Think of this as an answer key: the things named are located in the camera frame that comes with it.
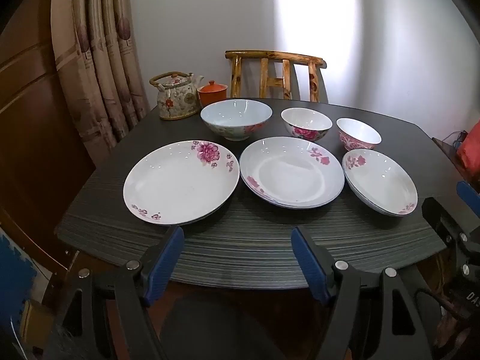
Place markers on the orange lidded cup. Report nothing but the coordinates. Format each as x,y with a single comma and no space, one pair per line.
210,95

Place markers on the large white pink-flower plate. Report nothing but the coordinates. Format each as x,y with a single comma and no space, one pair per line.
176,189

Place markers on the small blue-rimmed floral plate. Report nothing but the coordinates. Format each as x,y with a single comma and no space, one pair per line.
380,185

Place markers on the large pale blue bowl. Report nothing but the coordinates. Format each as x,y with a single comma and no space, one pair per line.
236,114

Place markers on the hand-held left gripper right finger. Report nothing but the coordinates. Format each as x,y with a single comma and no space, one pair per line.
309,260

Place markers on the small pink patterned bowl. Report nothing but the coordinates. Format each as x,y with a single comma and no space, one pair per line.
358,131

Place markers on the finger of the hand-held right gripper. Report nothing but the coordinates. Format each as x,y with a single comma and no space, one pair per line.
440,215
470,198

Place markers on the beige patterned curtain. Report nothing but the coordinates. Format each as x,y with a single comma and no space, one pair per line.
101,63

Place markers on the floral ceramic teapot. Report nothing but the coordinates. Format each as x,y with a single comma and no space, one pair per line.
178,99

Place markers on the medium blue-rimmed floral plate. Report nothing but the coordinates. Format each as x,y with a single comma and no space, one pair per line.
288,174

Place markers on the blue sheet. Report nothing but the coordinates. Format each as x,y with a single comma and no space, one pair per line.
15,270

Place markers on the cardboard box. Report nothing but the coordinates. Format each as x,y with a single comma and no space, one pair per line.
35,320

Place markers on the red plastic bag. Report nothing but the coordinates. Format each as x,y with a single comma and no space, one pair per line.
470,150

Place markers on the brown wooden door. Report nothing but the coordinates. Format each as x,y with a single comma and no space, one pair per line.
30,120

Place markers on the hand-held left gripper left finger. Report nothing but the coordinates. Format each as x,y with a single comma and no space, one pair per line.
165,262

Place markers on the medium white rose bowl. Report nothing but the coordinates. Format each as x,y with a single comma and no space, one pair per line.
305,120

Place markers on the wooden chair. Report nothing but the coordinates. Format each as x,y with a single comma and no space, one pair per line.
275,82

